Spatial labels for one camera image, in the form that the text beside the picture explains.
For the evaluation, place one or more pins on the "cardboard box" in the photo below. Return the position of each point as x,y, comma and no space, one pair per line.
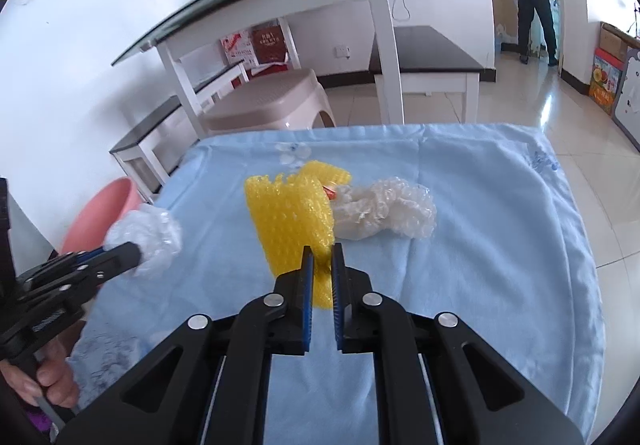
612,42

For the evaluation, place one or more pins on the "clear plastic wrap wad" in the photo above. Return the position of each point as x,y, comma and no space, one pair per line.
150,230

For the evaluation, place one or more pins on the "dark red gift box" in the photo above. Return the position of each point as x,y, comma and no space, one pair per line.
269,42

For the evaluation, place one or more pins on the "small orange wrapper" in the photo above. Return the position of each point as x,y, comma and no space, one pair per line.
331,192

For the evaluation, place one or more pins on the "white and red box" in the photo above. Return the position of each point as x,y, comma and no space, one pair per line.
237,50

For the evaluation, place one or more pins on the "light blue tablecloth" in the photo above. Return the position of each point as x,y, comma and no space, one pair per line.
475,235

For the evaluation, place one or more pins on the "fruit print box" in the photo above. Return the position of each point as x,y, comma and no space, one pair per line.
605,80

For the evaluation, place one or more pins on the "yellow bubble wrap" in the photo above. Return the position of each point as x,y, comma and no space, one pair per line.
290,220

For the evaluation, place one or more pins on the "black-topped white bench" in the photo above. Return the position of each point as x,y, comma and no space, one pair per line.
420,50
150,122

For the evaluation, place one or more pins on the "person's left hand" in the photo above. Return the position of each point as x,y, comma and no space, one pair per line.
57,375

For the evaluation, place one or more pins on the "clear bubble wrap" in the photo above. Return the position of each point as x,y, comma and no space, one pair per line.
390,210

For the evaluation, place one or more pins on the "beige plastic stool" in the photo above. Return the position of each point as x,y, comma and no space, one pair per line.
270,95

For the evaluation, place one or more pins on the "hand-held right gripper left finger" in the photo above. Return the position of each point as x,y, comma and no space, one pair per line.
308,285

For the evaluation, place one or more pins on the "pink plastic basin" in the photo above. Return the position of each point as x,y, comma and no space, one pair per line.
100,210

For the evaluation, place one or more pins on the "white wall socket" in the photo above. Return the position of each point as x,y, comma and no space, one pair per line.
342,51

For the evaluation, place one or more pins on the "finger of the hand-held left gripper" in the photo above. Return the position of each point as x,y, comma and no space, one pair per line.
110,260

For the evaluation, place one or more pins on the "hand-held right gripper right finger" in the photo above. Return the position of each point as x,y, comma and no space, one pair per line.
339,285

